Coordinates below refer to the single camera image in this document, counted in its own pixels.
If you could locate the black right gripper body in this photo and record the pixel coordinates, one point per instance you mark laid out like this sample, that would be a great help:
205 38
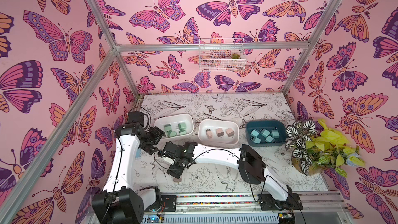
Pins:
177 164

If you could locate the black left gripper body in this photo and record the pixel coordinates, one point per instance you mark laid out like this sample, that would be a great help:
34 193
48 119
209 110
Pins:
152 137

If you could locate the pink plug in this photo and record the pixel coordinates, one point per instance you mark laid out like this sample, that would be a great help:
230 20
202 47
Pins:
219 132
177 180
209 134
230 132

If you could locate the white storage box front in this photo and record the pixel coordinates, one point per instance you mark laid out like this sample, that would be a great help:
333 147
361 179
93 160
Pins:
174 121

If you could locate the white storage box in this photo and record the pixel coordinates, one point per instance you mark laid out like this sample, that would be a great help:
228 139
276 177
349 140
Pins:
223 142
174 121

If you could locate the blue plug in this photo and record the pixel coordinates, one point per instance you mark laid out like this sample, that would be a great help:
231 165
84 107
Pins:
265 133
256 140
254 133
269 139
275 134

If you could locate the dark teal storage box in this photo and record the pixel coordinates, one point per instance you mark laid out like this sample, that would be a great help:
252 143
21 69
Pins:
270 125

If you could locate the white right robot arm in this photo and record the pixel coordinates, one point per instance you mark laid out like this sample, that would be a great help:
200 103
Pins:
266 189

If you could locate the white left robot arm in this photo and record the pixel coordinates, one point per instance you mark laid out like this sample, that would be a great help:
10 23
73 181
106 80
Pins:
124 168

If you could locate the small green succulent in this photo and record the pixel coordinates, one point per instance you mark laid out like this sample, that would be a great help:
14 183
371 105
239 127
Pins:
235 56

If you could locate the potted green plant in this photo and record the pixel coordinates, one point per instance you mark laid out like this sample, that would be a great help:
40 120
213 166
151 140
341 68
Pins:
315 147

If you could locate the white wire wall basket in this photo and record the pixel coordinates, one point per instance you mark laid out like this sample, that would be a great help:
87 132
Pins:
219 60

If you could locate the aluminium frame top bar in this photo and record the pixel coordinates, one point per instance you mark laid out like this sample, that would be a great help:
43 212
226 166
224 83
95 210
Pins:
221 46

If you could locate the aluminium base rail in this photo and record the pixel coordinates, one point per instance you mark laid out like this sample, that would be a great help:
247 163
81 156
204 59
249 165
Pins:
324 207

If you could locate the aluminium frame left beam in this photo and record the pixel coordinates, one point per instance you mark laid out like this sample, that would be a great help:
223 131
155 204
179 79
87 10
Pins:
24 186

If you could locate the aluminium frame post left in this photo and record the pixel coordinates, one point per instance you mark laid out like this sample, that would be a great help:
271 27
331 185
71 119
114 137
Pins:
101 22

